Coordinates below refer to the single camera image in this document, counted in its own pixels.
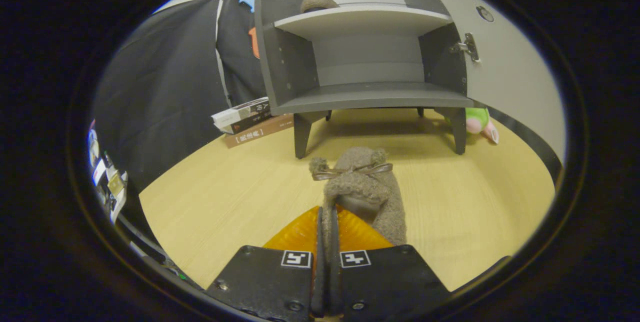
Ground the brown book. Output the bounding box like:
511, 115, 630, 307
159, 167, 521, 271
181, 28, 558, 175
223, 114, 295, 149

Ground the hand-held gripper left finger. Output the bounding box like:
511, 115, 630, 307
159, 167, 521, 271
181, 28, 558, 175
205, 205, 326, 322

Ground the metal door hinge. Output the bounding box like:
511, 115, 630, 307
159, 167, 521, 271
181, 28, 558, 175
449, 32, 481, 64

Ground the small yellow box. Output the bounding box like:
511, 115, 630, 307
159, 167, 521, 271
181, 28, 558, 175
107, 172, 126, 197

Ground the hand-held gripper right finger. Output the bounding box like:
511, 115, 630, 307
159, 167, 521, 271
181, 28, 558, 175
327, 205, 451, 322

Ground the dark grey shoe cabinet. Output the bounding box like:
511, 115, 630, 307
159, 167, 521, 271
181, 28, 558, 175
254, 0, 475, 159

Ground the black book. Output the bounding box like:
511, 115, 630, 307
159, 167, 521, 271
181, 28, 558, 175
220, 111, 273, 135

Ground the brown fuzzy shoe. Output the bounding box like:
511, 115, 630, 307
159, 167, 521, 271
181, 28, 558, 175
300, 0, 341, 14
309, 146, 407, 263

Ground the green and pink plush toy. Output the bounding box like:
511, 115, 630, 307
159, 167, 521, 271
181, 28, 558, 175
445, 107, 500, 145

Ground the white side desk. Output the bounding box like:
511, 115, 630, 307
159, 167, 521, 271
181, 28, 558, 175
92, 152, 130, 224

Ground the black backdrop cloth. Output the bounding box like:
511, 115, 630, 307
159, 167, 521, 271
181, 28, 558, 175
92, 0, 268, 193

